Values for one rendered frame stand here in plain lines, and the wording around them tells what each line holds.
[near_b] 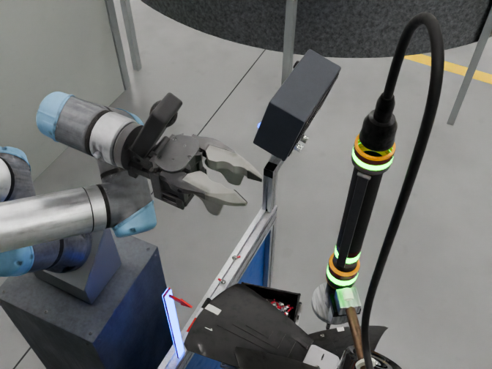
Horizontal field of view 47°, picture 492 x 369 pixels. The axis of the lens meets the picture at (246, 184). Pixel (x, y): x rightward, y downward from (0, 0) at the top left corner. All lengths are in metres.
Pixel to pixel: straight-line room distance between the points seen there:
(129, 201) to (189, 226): 1.84
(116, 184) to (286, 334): 0.47
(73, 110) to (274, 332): 0.60
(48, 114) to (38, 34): 1.94
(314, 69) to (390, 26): 1.18
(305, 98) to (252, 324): 0.65
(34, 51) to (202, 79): 1.11
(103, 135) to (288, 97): 0.77
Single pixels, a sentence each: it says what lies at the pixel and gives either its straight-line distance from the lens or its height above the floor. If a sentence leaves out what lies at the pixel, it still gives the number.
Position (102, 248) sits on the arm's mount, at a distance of 1.38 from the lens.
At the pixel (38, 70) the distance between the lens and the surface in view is 2.89.
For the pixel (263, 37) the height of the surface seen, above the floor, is 0.62.
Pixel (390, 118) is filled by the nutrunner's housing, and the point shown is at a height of 1.86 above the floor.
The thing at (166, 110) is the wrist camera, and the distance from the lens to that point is 0.74.
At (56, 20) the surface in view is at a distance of 2.89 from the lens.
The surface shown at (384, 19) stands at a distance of 2.72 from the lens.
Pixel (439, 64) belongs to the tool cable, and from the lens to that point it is 0.46.
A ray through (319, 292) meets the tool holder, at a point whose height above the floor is 1.47.
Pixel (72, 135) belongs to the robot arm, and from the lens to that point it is 0.87.
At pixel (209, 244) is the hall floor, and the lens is 2.70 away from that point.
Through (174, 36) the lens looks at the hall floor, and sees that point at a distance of 3.88.
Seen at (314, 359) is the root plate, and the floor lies 1.18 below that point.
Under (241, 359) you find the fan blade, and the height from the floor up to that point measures 1.44.
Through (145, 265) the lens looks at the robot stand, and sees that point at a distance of 1.49.
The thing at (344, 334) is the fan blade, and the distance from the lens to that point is 1.42.
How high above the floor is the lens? 2.25
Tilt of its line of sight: 51 degrees down
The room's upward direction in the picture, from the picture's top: straight up
